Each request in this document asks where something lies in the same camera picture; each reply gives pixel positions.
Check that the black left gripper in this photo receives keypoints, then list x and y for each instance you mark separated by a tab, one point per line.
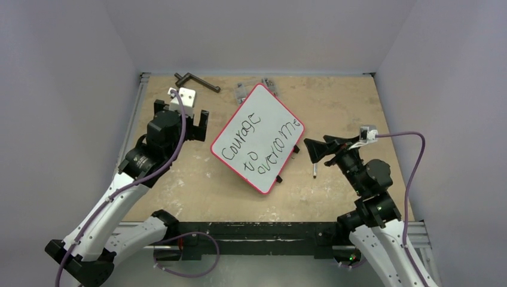
195	132

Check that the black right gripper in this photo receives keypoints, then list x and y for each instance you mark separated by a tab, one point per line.
332	150

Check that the red framed whiteboard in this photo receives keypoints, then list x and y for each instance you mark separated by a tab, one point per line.
257	141

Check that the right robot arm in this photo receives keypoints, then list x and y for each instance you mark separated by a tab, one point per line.
376	227

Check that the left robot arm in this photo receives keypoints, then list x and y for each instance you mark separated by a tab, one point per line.
91	252

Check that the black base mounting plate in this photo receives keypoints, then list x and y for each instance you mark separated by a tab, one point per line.
320	240

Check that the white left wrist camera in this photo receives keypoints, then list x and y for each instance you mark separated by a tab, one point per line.
182	98

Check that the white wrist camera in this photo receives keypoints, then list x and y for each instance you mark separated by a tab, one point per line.
367	135
182	98

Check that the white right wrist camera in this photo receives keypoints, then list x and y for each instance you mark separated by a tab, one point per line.
367	135

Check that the aluminium frame rail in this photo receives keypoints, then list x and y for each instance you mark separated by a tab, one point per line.
134	116

